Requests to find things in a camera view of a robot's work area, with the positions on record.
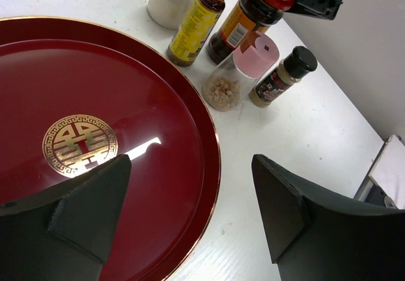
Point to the white powder glass jar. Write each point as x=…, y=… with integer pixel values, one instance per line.
x=168, y=13

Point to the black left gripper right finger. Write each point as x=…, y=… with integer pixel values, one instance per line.
x=313, y=233

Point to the pink lid seasoning jar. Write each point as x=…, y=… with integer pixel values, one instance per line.
x=233, y=79

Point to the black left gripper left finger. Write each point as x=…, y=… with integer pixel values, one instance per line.
x=65, y=232

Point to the red round tray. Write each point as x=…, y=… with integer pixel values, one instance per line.
x=75, y=94

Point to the yellow label oil bottle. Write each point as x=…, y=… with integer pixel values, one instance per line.
x=198, y=22

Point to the black cap pepper bottle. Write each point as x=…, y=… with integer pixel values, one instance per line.
x=290, y=71

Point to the red cap sauce jar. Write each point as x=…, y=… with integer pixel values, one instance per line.
x=245, y=17

